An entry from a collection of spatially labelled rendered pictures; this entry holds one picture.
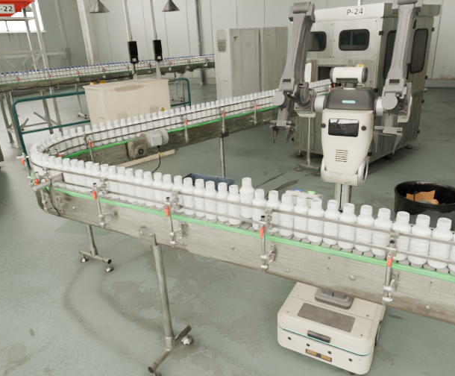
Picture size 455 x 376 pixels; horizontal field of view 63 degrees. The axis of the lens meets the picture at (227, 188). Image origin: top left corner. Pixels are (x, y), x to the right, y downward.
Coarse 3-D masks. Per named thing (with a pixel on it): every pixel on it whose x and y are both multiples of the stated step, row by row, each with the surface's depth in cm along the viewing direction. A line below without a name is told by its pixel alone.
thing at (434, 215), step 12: (396, 192) 269; (408, 192) 289; (444, 192) 279; (396, 204) 273; (408, 204) 259; (420, 204) 252; (432, 204) 248; (444, 204) 247; (396, 216) 275; (432, 216) 253; (444, 216) 252
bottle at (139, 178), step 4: (136, 172) 178; (140, 172) 179; (136, 176) 179; (140, 176) 179; (136, 180) 179; (140, 180) 179; (136, 188) 181; (140, 188) 180; (136, 192) 182; (140, 192) 181; (140, 196) 182; (144, 196) 182; (136, 200) 185; (140, 200) 182
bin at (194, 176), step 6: (192, 174) 238; (198, 174) 236; (192, 180) 240; (204, 180) 235; (210, 180) 232; (216, 180) 230; (222, 180) 228; (228, 180) 226; (204, 186) 237; (216, 186) 232; (228, 186) 220; (150, 246) 204; (180, 252) 195
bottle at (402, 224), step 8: (400, 216) 123; (408, 216) 123; (392, 224) 127; (400, 224) 124; (408, 224) 124; (408, 232) 123; (400, 240) 125; (408, 240) 125; (400, 248) 126; (408, 248) 127; (400, 256) 127
